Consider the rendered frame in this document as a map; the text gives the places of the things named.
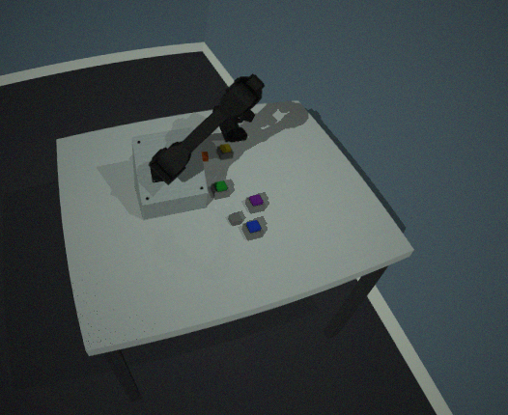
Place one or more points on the blue button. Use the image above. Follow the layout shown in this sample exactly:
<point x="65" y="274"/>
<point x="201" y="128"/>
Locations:
<point x="252" y="230"/>

